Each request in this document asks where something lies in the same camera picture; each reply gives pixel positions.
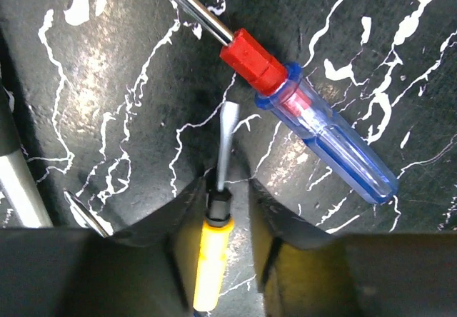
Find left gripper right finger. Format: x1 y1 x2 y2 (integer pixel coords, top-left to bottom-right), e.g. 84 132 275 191
248 179 456 316

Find yellow utility knife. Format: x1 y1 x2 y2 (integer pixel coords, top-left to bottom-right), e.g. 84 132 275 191
193 101 239 312

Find silver pliers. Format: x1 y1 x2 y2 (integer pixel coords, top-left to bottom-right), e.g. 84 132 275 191
64 190 113 238

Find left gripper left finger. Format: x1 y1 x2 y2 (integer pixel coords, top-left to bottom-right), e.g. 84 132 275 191
1 177 206 316

